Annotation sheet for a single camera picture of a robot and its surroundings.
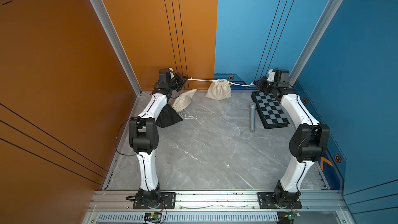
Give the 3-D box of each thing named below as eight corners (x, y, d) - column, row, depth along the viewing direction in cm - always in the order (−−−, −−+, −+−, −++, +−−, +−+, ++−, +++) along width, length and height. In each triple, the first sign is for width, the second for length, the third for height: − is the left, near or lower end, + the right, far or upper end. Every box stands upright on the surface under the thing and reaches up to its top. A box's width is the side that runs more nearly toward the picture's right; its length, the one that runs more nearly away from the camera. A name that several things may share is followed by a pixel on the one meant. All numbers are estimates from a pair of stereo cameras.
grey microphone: (249, 131, 100) (251, 128, 98) (248, 104, 115) (249, 101, 112) (256, 132, 100) (258, 129, 97) (254, 105, 114) (256, 102, 112)
